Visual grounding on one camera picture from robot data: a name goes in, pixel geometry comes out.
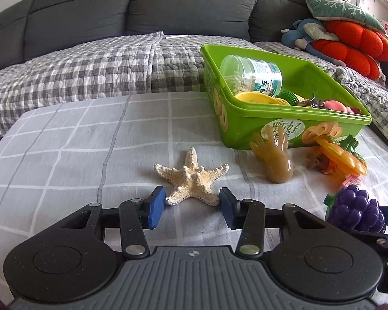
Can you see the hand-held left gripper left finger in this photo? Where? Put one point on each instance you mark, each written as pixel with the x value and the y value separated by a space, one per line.
pixel 156 206

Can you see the orange toy with green leaves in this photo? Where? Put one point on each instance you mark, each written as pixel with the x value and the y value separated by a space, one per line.
pixel 339 158

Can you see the purple toy grapes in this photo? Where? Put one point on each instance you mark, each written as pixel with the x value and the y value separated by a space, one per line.
pixel 355 210

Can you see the green leaf print pillow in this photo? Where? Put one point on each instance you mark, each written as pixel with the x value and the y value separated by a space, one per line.
pixel 339 9

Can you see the blue plush toy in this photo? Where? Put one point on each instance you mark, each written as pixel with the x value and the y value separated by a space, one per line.
pixel 297 37

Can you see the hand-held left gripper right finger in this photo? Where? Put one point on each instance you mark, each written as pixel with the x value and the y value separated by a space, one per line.
pixel 228 210

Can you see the yellow plastic funnel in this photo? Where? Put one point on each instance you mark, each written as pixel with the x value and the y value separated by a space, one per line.
pixel 255 97

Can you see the grey gingham quilted blanket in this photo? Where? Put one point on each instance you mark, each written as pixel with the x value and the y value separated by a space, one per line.
pixel 84 71

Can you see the green plastic box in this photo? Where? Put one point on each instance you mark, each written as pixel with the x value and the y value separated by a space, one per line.
pixel 245 126

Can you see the red pumpkin cushion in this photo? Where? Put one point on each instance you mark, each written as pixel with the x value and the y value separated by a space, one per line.
pixel 368 38

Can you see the small pink toy piece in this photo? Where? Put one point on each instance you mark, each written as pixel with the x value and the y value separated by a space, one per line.
pixel 352 180

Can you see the clear cotton swab jar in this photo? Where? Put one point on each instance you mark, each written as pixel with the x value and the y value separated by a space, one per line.
pixel 245 71

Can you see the pink rubber toy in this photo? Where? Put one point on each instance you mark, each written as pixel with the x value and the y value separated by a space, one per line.
pixel 336 105

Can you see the grey grid pattern cloth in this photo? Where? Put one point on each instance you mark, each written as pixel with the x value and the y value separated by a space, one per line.
pixel 68 155

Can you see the white label strip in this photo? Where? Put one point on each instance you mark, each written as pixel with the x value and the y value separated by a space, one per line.
pixel 177 36

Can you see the dark grey sofa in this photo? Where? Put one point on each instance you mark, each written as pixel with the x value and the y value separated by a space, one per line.
pixel 181 3

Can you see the beige starfish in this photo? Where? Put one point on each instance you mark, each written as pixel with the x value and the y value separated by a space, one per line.
pixel 190 176

